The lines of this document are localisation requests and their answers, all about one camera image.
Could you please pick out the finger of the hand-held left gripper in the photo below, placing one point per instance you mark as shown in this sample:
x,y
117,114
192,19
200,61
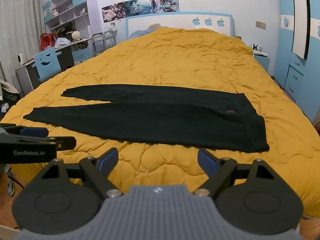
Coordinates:
x,y
66,142
35,131

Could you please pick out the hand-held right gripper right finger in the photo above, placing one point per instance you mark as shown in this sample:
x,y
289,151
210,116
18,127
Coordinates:
x,y
207,160

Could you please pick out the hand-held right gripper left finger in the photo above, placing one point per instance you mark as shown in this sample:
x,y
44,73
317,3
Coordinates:
x,y
109,158

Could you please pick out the black pants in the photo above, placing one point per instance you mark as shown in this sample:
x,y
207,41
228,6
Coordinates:
x,y
150,120

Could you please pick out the beige cloth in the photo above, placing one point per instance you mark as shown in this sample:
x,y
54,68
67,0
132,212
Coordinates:
x,y
7,87

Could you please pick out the white desk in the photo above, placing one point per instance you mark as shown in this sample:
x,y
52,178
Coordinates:
x,y
25,76

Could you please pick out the blue chair with smiley cutout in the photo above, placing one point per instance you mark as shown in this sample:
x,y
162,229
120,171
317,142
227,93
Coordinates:
x,y
47,67

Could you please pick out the red bag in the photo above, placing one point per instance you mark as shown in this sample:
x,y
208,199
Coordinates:
x,y
48,41

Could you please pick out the white plastic bag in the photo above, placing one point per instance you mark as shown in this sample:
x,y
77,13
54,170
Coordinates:
x,y
62,42

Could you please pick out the yellow quilted blanket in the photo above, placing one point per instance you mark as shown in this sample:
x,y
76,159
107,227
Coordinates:
x,y
175,62

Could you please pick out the round white lamp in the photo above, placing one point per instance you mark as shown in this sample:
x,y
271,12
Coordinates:
x,y
76,35

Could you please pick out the grey small chair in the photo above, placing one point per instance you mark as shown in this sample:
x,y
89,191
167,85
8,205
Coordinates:
x,y
106,38

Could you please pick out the blue nightstand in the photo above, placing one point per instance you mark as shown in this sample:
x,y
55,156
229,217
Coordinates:
x,y
262,63

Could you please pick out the patterned beige curtain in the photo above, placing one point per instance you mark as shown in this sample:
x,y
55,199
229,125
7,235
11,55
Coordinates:
x,y
20,17

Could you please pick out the blue wardrobe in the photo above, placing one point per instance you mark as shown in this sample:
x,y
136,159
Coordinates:
x,y
297,80

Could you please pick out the white and blue bookshelf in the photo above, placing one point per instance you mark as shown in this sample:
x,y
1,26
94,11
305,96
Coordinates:
x,y
65,12

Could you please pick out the black and white headphones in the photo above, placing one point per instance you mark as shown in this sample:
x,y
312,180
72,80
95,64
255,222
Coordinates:
x,y
256,47

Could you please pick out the blue pillow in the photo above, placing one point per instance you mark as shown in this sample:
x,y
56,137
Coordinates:
x,y
140,33

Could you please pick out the blue and white bed headboard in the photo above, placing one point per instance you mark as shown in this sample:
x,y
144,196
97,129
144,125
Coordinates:
x,y
175,21

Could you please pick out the wardrobe mirror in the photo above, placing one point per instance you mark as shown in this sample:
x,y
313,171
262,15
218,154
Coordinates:
x,y
301,25

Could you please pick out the small white camera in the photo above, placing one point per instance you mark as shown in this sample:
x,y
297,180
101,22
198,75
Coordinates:
x,y
21,58

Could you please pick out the white wall socket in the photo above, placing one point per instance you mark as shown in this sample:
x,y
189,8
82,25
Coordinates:
x,y
113,26

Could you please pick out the wall socket plate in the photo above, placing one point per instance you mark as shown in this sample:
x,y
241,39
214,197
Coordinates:
x,y
260,24

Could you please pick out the wall poster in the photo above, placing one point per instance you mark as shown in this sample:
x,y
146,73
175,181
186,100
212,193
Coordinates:
x,y
140,6

